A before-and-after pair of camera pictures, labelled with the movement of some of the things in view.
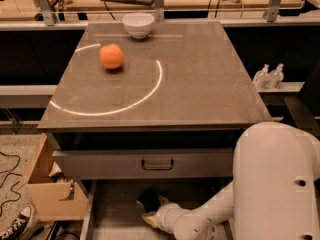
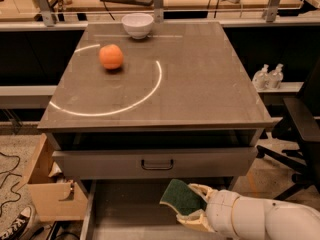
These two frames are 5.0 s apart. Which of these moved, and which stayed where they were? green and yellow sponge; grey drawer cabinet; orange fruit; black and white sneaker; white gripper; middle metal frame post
Moved: green and yellow sponge; white gripper
Stayed: middle metal frame post; black and white sneaker; orange fruit; grey drawer cabinet
